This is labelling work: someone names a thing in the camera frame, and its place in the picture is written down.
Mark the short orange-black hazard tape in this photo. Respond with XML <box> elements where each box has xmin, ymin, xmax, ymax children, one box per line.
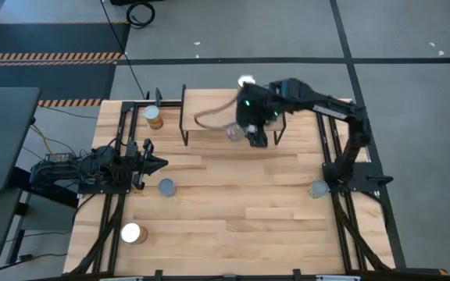
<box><xmin>37</xmin><ymin>98</ymin><xmax>103</xmax><ymax>108</ymax></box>

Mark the small green dotted can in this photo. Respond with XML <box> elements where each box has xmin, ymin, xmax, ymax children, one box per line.
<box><xmin>158</xmin><ymin>178</ymin><xmax>177</xmax><ymax>198</ymax></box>

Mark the tall can with pale label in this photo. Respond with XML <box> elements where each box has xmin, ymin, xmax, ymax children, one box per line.
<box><xmin>237</xmin><ymin>73</ymin><xmax>256</xmax><ymax>89</ymax></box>

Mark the black floor mat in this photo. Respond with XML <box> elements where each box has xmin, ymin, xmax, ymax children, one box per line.
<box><xmin>0</xmin><ymin>22</ymin><xmax>131</xmax><ymax>101</ymax></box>

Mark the tall orange corn can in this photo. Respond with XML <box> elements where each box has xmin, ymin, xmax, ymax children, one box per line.
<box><xmin>143</xmin><ymin>104</ymin><xmax>165</xmax><ymax>130</ymax></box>

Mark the small black electronics box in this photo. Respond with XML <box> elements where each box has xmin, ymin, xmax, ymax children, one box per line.
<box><xmin>44</xmin><ymin>152</ymin><xmax>74</xmax><ymax>164</ymax></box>

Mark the tall brown-orange can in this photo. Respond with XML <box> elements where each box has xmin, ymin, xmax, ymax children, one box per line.
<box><xmin>120</xmin><ymin>222</ymin><xmax>148</xmax><ymax>246</ymax></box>

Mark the black aluminium table frame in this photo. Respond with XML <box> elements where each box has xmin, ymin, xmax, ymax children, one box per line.
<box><xmin>62</xmin><ymin>99</ymin><xmax>405</xmax><ymax>281</ymax></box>

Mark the tall grey-purple can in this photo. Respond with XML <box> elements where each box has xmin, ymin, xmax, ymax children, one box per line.
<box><xmin>224</xmin><ymin>121</ymin><xmax>247</xmax><ymax>143</ymax></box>

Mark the dark grey desk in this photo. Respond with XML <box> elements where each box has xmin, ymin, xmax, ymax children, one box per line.
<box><xmin>0</xmin><ymin>86</ymin><xmax>41</xmax><ymax>192</ymax></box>

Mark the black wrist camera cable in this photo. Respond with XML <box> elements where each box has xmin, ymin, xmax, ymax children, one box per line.
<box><xmin>192</xmin><ymin>95</ymin><xmax>245</xmax><ymax>132</ymax></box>

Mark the yellow cable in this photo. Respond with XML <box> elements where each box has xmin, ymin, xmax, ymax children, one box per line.
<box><xmin>29</xmin><ymin>123</ymin><xmax>55</xmax><ymax>155</ymax></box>

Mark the small pale green can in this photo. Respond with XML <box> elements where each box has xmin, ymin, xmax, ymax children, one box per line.
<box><xmin>308</xmin><ymin>180</ymin><xmax>330</xmax><ymax>199</ymax></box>

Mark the wooden shelf with black legs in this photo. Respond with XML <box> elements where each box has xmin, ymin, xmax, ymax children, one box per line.
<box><xmin>178</xmin><ymin>84</ymin><xmax>288</xmax><ymax>148</ymax></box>

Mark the coiled black cable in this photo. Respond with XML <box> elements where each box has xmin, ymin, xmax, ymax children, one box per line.
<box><xmin>125</xmin><ymin>1</ymin><xmax>157</xmax><ymax>30</ymax></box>

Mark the long orange-black hazard tape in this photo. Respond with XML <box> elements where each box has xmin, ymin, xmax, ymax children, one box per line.
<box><xmin>0</xmin><ymin>52</ymin><xmax>125</xmax><ymax>66</ymax></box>

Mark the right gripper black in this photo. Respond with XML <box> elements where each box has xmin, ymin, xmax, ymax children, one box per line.
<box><xmin>236</xmin><ymin>82</ymin><xmax>287</xmax><ymax>148</ymax></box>

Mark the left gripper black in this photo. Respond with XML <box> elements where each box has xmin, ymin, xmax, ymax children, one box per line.
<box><xmin>125</xmin><ymin>138</ymin><xmax>169</xmax><ymax>190</ymax></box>

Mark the long thin black cable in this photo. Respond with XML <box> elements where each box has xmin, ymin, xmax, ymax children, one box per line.
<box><xmin>99</xmin><ymin>0</ymin><xmax>148</xmax><ymax>101</ymax></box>

